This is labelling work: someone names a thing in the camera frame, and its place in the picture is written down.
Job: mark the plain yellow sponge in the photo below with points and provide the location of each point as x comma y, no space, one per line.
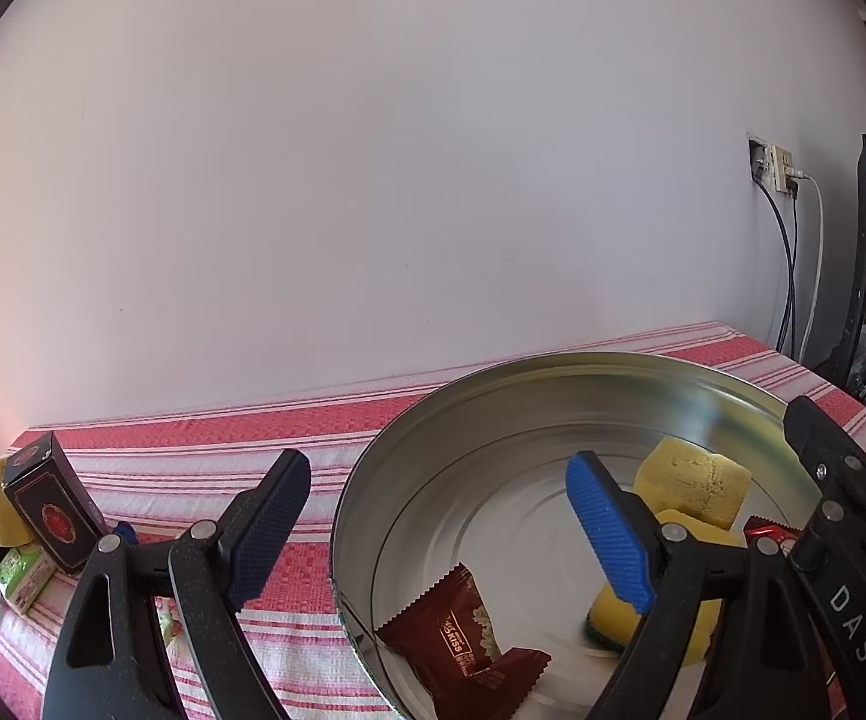
681,476

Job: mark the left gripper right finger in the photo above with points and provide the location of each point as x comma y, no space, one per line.
640,557

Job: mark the green yellow scrub sponge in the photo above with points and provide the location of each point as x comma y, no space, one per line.
612,622

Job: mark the white green snack packet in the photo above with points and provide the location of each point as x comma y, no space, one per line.
168,618

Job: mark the striped red white tablecloth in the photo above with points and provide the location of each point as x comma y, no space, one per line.
164,473

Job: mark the blue knitted sock ball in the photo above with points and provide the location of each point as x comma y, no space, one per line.
126,532

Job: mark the white wall socket adapter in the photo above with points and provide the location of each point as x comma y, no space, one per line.
773,166

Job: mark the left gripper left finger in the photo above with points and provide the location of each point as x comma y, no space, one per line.
110,660

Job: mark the round metal cookie tin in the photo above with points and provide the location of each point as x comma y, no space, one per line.
474,475

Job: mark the black red carton box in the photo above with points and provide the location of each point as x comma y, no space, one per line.
48,495

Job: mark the green tissue pack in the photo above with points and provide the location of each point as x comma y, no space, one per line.
24,572

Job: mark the dark red snack packet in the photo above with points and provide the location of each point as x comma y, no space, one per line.
447,638

